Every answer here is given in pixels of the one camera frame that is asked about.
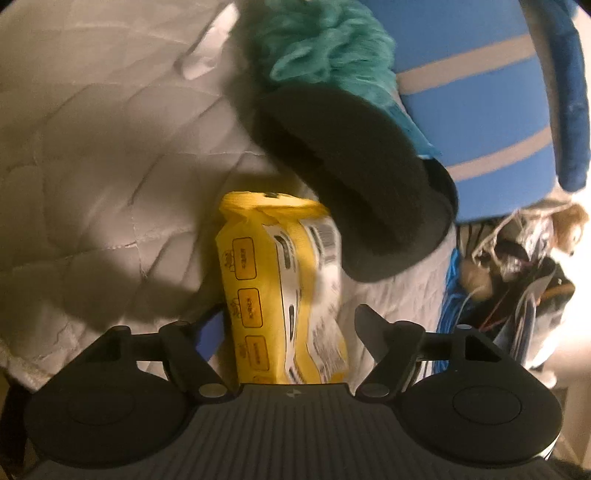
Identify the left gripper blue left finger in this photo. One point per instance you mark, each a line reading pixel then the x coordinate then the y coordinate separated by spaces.
pixel 187 347

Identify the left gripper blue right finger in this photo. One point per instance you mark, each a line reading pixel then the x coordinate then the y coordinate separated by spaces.
pixel 395 347

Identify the black earmuffs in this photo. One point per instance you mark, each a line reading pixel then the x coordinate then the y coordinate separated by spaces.
pixel 392 208

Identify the yellow wipes pack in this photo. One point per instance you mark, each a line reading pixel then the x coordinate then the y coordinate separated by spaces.
pixel 280 259

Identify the dark plastic bag pile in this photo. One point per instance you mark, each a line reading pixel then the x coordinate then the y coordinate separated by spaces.
pixel 516 291

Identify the plush teddy bear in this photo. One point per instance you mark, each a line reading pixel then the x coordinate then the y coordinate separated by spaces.
pixel 568 228

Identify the grey quilted cover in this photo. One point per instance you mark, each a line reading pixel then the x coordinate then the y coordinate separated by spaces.
pixel 123 123

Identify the right blue striped cushion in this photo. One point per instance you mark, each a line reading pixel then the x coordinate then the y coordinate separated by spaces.
pixel 469 76

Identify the teal bath loofah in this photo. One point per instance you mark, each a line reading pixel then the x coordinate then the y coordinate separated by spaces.
pixel 334 43

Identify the dark blue blanket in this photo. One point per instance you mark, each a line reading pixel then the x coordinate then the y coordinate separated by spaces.
pixel 559 48

